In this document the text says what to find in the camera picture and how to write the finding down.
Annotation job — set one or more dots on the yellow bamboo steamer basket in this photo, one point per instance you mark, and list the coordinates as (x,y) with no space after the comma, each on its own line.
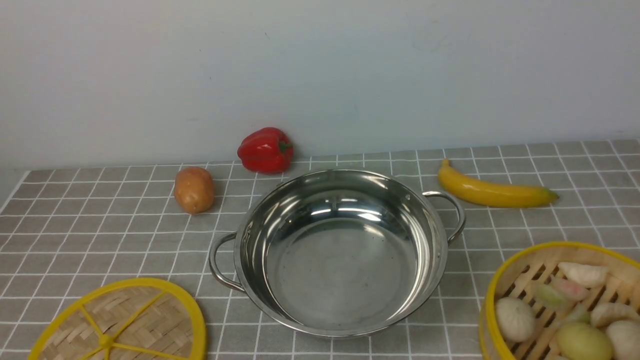
(539,264)

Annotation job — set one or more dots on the yellow woven steamer lid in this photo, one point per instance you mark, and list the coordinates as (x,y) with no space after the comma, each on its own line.
(132,319)

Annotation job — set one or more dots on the stainless steel pot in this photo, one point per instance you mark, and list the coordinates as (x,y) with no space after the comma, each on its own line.
(340,253)

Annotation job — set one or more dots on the red bell pepper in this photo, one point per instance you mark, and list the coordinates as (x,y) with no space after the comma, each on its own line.
(267,151)

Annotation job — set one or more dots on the brown potato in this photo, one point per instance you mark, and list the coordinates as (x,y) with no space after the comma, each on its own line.
(194,190)

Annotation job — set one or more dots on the yellow banana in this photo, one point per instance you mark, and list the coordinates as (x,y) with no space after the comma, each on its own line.
(492,194)

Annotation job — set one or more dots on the white round bun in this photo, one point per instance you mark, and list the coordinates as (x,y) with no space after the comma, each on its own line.
(625,339)
(515,319)

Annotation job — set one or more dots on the pink crescent dumpling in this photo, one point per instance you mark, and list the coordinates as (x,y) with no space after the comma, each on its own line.
(571,290)

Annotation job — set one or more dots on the white crescent dumpling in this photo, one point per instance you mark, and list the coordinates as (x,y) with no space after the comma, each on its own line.
(606,313)
(588,276)

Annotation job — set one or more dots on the pale green crescent dumpling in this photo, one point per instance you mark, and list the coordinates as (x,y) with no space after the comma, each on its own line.
(579,313)

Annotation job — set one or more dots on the yellow-green round bun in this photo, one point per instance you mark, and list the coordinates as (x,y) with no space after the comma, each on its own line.
(580,341)

